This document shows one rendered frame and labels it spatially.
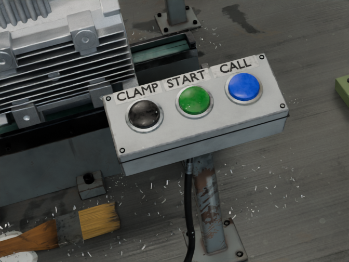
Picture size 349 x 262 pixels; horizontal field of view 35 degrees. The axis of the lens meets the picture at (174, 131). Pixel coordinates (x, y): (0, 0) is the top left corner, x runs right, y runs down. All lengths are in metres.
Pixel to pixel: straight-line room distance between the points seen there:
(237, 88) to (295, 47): 0.52
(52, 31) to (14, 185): 0.26
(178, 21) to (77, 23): 0.48
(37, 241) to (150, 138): 0.33
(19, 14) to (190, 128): 0.28
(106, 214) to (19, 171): 0.14
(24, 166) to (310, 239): 0.41
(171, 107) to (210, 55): 0.52
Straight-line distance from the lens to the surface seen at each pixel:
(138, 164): 0.55
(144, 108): 0.53
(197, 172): 0.62
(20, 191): 0.87
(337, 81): 0.95
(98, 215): 0.81
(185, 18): 1.14
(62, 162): 0.83
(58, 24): 0.71
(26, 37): 0.71
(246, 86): 0.54
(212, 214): 0.68
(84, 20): 0.69
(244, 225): 0.77
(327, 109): 0.93
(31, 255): 0.81
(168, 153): 0.54
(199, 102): 0.53
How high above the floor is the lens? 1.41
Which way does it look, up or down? 43 degrees down
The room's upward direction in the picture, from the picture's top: 11 degrees counter-clockwise
